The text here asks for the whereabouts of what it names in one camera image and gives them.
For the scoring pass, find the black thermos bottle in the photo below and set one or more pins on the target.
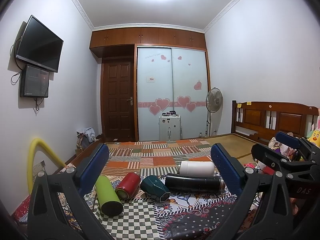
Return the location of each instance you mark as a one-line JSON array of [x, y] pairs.
[[192, 184]]

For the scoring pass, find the green thermos bottle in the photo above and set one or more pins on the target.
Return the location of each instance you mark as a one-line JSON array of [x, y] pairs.
[[109, 203]]

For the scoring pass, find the wooden bed headboard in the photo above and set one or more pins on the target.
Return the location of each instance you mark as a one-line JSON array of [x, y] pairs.
[[261, 121]]

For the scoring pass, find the yellow plush toy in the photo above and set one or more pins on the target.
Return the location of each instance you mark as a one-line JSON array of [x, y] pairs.
[[314, 135]]

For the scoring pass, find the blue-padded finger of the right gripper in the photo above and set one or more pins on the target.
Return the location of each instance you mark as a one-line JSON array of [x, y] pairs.
[[288, 140]]

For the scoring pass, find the red thermos cup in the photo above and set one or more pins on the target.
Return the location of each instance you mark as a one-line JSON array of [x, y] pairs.
[[128, 186]]

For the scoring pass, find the white thermos cup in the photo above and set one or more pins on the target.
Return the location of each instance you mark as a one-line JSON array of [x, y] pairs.
[[196, 168]]

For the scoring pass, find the pile of clothes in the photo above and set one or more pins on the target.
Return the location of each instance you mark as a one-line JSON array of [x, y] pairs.
[[85, 137]]

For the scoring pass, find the standing electric fan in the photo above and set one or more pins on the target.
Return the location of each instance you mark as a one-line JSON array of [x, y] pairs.
[[214, 101]]

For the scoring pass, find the dark green mug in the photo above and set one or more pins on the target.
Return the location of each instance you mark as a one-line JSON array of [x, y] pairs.
[[155, 189]]

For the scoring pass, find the wall-mounted black television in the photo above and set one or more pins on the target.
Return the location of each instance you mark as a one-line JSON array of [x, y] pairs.
[[39, 46]]

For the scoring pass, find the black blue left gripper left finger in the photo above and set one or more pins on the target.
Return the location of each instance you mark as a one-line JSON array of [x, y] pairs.
[[46, 217]]

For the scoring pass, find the white suitcase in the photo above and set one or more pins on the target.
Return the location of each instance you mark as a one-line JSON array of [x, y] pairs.
[[170, 126]]

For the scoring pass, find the yellow foam tube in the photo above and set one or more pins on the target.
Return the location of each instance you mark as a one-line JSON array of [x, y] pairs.
[[40, 146]]

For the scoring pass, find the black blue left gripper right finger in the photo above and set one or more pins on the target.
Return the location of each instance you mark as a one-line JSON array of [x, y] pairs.
[[273, 219]]

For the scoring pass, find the brown wooden door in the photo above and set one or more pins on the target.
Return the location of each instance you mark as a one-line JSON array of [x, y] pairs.
[[116, 100]]

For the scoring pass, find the sliding wardrobe with hearts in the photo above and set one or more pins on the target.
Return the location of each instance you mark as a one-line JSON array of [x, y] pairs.
[[171, 79]]

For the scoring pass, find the small black wall monitor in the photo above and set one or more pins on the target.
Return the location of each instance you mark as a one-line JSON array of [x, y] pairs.
[[34, 82]]

